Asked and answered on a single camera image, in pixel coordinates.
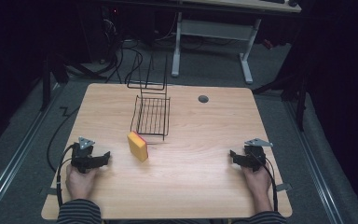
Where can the person's left hand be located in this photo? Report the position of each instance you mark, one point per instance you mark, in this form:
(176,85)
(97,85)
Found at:
(79,183)

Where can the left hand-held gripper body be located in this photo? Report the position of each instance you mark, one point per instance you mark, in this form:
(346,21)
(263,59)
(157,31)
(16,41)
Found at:
(81,155)

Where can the grey tape tab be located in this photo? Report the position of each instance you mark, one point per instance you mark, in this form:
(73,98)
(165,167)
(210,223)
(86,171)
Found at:
(283,187)
(48,191)

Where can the small red object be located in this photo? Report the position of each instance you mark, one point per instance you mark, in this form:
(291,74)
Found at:
(268,44)

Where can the white metal-legged desk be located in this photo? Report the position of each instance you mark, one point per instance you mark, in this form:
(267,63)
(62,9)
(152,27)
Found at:
(217,29)

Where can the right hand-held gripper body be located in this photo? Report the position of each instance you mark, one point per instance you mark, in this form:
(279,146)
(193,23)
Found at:
(256,155)

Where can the black keyboard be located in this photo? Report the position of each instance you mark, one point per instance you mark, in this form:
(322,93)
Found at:
(272,1)

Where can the black metal stand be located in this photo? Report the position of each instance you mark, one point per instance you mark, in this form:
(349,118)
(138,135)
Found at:
(298,93)
(48,81)

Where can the person's right hand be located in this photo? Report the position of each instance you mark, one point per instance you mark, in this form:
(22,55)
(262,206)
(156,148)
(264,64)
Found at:
(256,182)

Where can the metal floor rail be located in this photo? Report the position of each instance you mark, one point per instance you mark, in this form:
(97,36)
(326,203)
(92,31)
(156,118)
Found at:
(15,161)
(317,161)

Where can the black computer mouse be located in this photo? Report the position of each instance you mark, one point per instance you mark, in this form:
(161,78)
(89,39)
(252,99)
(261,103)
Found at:
(292,2)

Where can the yellow sponge with red back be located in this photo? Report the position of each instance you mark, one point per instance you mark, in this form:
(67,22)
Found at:
(138,146)

